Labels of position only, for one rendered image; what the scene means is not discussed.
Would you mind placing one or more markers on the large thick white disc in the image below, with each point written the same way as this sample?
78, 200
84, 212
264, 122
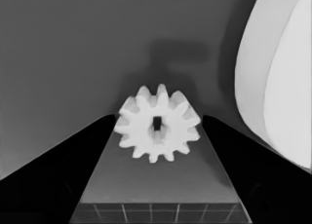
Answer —
260, 87

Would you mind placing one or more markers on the small white gear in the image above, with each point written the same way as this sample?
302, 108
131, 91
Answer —
138, 120

